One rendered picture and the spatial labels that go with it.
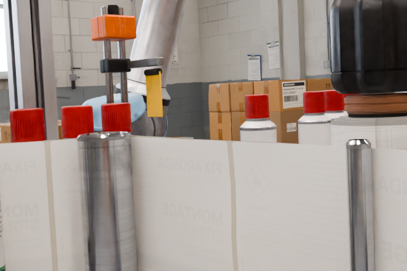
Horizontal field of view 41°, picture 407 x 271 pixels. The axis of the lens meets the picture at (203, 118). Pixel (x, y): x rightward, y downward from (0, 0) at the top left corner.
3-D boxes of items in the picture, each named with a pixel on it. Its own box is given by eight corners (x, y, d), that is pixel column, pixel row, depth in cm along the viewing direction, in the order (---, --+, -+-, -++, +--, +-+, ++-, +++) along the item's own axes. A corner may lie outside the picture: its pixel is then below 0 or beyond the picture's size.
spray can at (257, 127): (263, 245, 75) (257, 94, 74) (237, 238, 79) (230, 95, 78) (288, 237, 78) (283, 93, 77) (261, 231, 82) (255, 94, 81)
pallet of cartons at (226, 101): (280, 225, 431) (274, 80, 425) (208, 211, 494) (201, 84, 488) (364, 199, 510) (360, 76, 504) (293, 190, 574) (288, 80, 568)
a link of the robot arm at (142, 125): (77, 175, 96) (67, 98, 96) (101, 163, 110) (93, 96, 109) (143, 168, 95) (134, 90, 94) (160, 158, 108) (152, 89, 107)
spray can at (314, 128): (321, 228, 82) (316, 91, 81) (294, 223, 86) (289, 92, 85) (342, 221, 85) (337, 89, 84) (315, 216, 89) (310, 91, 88)
